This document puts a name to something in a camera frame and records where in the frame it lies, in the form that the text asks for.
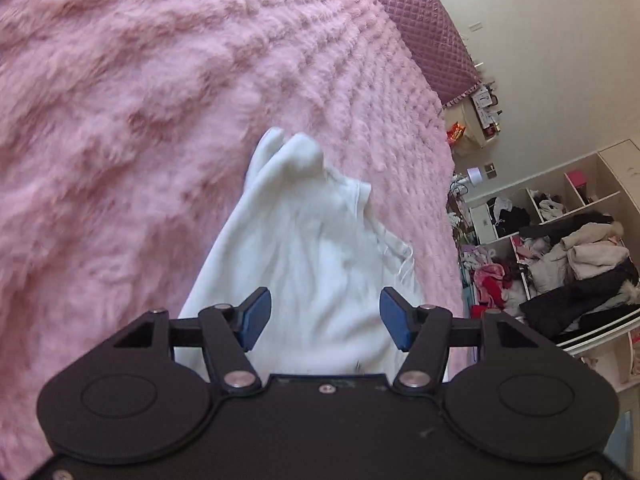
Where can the pink box on shelf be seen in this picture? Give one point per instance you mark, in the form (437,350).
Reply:
(578,179)

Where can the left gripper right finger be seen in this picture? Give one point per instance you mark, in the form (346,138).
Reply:
(423,334)

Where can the white t-shirt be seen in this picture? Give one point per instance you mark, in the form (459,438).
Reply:
(309,235)

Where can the pile of clothes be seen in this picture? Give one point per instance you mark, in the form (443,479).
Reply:
(580,269)

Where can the white table lamp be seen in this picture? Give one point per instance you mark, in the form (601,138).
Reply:
(472,176)

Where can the cream nightstand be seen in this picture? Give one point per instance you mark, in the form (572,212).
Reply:
(474,138)

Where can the purple quilted headboard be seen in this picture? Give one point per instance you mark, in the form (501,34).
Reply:
(436,46)

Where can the white shelf unit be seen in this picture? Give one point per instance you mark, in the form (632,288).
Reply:
(494,258)

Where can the pink fluffy blanket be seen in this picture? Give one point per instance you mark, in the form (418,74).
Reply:
(126,131)

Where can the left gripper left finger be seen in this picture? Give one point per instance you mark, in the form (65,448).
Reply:
(228,334)

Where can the red snack bag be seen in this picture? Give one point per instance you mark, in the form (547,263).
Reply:
(455,132)

